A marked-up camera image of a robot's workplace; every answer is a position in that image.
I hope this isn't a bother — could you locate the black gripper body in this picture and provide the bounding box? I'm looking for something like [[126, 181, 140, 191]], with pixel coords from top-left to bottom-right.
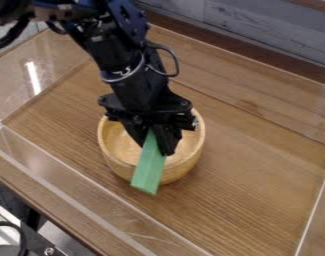
[[96, 61, 199, 134]]

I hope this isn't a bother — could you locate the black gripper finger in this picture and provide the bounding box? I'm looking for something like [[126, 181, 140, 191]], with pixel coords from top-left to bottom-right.
[[122, 120, 150, 146], [152, 125, 182, 156]]

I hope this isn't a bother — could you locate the green rectangular block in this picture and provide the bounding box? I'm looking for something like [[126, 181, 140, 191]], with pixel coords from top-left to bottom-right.
[[130, 131, 166, 195]]

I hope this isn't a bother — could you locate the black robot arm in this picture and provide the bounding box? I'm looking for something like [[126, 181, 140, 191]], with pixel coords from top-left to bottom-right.
[[30, 0, 197, 156]]

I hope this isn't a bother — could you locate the brown wooden bowl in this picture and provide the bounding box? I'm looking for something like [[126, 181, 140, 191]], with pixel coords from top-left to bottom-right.
[[96, 109, 206, 185]]

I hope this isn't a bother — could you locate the clear acrylic enclosure wall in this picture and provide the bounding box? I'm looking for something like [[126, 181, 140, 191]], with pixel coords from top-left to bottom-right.
[[0, 24, 325, 256]]

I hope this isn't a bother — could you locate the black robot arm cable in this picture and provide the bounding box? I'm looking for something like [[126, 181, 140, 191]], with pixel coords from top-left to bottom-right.
[[0, 9, 35, 53]]

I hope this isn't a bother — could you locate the black cable bottom left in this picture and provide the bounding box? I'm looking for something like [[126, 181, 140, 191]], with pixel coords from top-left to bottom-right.
[[0, 220, 28, 256]]

